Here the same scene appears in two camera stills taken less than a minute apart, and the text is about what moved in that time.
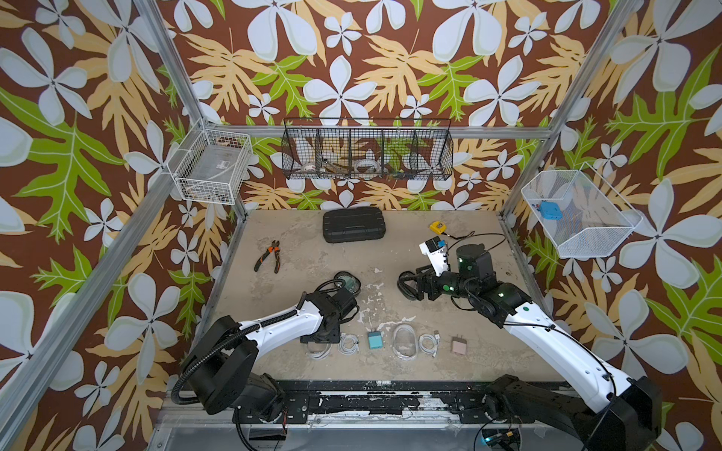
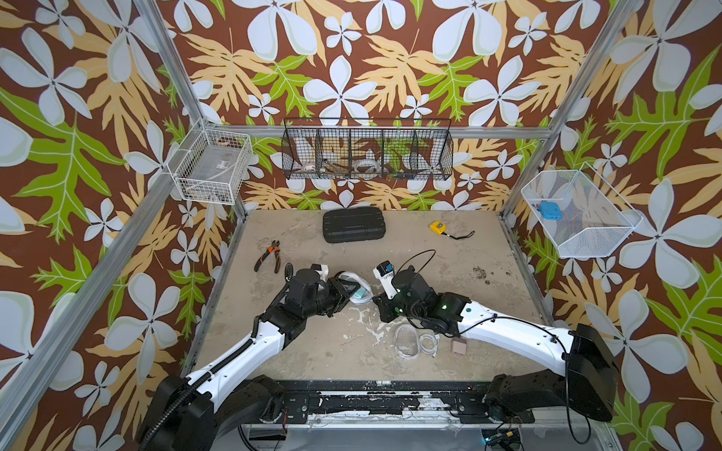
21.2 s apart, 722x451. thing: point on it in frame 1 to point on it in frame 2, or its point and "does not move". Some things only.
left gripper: x=335 y=337 to x=338 y=292
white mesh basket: x=584 y=217 does not move
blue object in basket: x=550 y=210 does not move
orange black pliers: x=274 y=247 does not move
